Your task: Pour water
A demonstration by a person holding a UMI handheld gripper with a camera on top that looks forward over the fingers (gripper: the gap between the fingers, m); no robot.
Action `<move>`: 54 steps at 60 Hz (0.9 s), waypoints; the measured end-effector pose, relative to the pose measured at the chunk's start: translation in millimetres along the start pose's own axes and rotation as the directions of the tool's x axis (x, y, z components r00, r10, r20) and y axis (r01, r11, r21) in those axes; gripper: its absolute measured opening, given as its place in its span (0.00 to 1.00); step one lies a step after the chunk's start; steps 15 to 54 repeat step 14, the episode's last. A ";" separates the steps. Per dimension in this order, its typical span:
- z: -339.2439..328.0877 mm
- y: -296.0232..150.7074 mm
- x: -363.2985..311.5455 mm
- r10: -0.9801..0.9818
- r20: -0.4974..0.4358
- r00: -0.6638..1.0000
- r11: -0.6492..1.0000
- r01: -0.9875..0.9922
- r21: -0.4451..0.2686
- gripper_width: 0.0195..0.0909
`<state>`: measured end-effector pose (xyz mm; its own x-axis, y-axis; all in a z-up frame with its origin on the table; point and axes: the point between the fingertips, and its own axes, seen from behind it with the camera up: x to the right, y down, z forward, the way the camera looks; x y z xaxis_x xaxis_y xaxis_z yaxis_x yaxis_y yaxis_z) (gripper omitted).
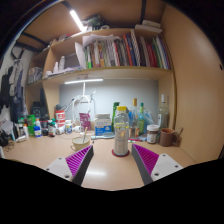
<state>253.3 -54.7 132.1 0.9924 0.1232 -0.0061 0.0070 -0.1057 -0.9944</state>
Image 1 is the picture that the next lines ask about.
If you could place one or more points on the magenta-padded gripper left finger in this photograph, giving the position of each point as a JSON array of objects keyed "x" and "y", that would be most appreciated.
[{"x": 78, "y": 160}]

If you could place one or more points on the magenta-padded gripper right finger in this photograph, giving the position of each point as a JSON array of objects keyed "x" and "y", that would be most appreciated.
[{"x": 146, "y": 159}]

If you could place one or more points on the clear yellow-capped drink bottle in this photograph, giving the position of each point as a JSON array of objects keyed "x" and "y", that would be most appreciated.
[{"x": 121, "y": 133}]

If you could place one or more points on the cream ceramic mug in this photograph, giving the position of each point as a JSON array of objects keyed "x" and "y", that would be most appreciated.
[{"x": 80, "y": 144}]

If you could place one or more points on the brown jar with white lid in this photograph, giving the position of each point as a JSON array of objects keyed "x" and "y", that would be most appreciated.
[{"x": 152, "y": 134}]

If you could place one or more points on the spoon in cream mug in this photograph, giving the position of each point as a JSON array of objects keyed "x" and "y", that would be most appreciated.
[{"x": 85, "y": 133}]

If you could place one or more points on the brown mug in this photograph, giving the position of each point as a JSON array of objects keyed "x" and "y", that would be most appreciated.
[{"x": 166, "y": 137}]

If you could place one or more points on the flat round red coaster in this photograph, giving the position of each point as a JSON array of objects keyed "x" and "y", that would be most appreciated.
[{"x": 115, "y": 154}]

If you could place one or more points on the magenta box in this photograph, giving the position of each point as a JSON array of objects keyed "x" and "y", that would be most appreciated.
[{"x": 85, "y": 121}]

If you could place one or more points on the green-capped glass bottle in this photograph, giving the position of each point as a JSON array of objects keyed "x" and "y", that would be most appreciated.
[{"x": 141, "y": 120}]

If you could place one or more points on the blue plastic bag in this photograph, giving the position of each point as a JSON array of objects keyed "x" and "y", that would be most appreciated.
[{"x": 150, "y": 117}]

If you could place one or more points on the blue and white carton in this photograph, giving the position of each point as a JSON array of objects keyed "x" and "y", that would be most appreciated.
[{"x": 102, "y": 125}]

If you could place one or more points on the yellow-capped glass bottle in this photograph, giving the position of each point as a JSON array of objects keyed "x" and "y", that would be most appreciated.
[{"x": 135, "y": 116}]

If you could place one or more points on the red and white canister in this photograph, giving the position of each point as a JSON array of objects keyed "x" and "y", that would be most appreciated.
[{"x": 60, "y": 118}]

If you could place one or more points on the clear glass bottle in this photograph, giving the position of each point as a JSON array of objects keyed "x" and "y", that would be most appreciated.
[{"x": 163, "y": 115}]

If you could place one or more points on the small blue and white box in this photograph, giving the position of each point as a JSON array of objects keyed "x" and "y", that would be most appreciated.
[{"x": 37, "y": 131}]

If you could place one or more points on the dark green glass bottle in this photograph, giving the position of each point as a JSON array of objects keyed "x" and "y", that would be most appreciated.
[{"x": 114, "y": 110}]

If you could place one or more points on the white desk lamp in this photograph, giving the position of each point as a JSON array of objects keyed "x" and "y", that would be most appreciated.
[{"x": 83, "y": 100}]

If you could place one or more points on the hanging dark clothes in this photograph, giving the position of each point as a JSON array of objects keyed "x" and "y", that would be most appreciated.
[{"x": 13, "y": 90}]

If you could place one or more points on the wooden shelf unit with books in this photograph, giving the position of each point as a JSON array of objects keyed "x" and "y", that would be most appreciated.
[{"x": 110, "y": 56}]

